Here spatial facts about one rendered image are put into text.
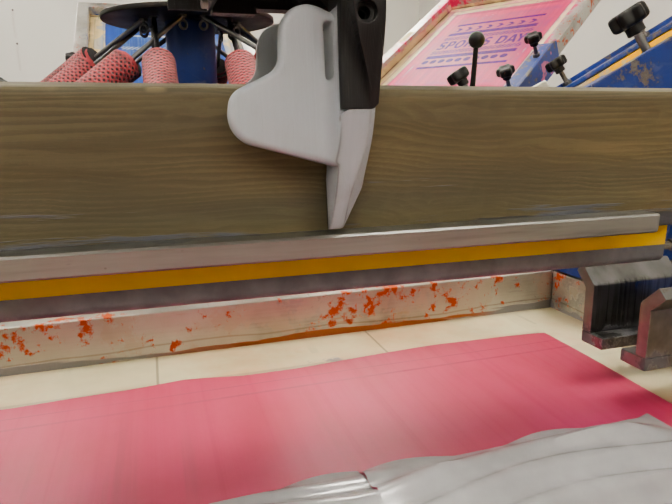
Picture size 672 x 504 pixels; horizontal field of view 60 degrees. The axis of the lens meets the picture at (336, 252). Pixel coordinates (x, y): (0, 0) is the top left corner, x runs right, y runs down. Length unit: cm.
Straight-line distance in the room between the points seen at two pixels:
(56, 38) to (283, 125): 425
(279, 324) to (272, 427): 13
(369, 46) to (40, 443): 27
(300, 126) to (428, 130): 7
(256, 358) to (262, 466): 14
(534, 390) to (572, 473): 10
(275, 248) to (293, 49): 8
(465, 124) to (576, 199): 8
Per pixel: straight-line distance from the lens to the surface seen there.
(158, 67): 91
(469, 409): 37
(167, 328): 45
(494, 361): 44
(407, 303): 49
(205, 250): 25
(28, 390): 44
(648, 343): 39
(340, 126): 24
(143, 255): 25
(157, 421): 37
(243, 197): 26
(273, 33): 30
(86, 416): 39
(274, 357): 44
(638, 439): 36
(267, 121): 24
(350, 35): 24
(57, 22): 448
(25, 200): 26
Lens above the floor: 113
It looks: 13 degrees down
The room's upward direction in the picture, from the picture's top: 1 degrees counter-clockwise
